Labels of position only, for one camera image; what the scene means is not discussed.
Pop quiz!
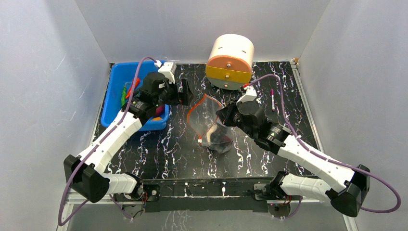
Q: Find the pink white marker pen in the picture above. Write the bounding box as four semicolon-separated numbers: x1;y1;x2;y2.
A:
270;89;275;112

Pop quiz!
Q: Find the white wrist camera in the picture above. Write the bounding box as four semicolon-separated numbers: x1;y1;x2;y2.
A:
237;86;257;104
158;62;176;84

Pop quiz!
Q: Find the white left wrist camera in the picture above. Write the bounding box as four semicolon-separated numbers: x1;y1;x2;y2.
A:
158;62;176;84

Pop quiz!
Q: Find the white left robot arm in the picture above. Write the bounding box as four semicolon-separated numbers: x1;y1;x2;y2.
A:
64;72;194;203

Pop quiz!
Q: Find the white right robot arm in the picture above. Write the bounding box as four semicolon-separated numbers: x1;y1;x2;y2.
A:
216;101;370;218

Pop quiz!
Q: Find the black base bar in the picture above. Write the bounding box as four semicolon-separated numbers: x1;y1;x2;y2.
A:
129;177;287;213

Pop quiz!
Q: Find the round drawer cabinet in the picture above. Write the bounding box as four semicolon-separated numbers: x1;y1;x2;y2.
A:
205;34;254;90

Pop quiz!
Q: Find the long green chili pepper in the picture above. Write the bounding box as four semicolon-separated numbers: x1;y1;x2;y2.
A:
121;82;131;107

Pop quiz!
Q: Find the purple cable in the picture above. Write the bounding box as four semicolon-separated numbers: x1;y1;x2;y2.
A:
243;74;402;214
57;56;163;227

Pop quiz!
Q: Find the dark grape bunch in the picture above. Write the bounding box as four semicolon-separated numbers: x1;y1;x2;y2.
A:
208;124;233;154

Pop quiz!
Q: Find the aluminium frame rail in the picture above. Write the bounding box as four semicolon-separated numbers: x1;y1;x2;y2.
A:
290;58;358;231

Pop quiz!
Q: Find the red chili pepper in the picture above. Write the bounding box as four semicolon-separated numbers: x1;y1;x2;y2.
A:
130;78;140;91

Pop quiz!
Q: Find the clear zip top bag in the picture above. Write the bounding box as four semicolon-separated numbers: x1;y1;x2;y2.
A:
187;94;224;149

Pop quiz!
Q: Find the purple sweet potato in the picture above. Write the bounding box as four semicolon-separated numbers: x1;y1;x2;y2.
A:
155;105;165;117

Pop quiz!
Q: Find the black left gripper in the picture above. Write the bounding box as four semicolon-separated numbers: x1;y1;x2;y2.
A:
154;78;193;108

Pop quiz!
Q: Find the blue plastic bin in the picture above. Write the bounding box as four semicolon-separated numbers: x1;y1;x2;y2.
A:
101;62;170;131

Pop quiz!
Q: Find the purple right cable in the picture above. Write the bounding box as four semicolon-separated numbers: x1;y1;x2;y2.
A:
243;74;402;214

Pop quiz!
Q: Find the white garlic piece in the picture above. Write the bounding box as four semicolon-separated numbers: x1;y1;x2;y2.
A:
205;126;217;144

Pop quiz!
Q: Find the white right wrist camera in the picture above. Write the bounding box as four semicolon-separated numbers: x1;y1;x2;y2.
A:
237;86;257;104

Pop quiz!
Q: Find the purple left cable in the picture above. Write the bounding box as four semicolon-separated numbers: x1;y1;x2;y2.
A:
57;56;163;227

